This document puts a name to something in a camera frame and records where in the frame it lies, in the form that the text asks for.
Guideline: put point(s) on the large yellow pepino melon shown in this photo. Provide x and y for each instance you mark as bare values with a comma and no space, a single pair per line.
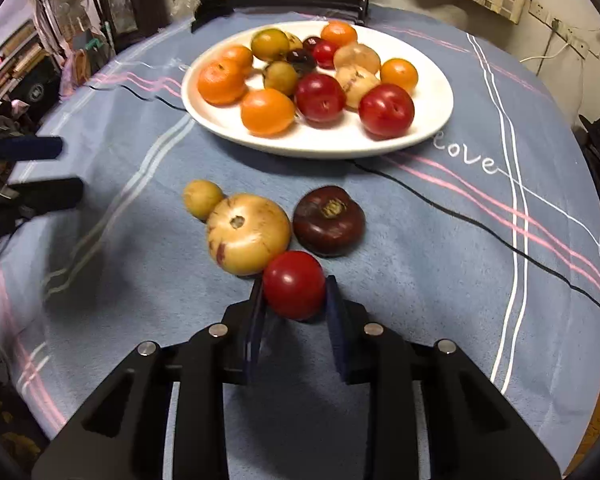
247,234

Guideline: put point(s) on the yellow plum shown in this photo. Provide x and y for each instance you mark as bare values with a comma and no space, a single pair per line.
270,44

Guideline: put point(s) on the orange mandarin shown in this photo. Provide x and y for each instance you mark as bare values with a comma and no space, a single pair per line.
267,111
237,55
399,75
339,34
221,81

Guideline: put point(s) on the wall socket strip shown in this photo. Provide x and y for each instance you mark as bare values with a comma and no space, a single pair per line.
565,30

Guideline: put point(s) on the white plate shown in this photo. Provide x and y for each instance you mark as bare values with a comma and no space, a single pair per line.
430,105

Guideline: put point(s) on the dark purple plum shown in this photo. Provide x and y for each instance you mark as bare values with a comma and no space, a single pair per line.
311,42

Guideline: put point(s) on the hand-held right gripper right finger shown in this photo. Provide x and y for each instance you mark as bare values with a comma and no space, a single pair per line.
336,330

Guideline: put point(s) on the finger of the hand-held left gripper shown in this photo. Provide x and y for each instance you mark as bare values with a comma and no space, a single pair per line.
50,195
30,149

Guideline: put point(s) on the hanging clothes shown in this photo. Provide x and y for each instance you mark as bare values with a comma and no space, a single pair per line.
77,60

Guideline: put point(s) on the red plum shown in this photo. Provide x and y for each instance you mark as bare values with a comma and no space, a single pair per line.
320,98
386,110
294,285
325,54

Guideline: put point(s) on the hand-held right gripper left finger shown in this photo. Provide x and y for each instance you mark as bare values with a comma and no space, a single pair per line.
255,320

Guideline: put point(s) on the blue striped tablecloth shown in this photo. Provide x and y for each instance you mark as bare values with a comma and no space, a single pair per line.
430,260

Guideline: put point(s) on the white electric fan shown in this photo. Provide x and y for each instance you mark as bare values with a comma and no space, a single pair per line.
72,2

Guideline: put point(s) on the tan pepino melon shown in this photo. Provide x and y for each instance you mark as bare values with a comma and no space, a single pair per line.
356,57
357,85
294,40

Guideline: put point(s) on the dark purple mangosteen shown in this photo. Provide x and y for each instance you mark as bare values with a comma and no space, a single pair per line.
301,60
328,220

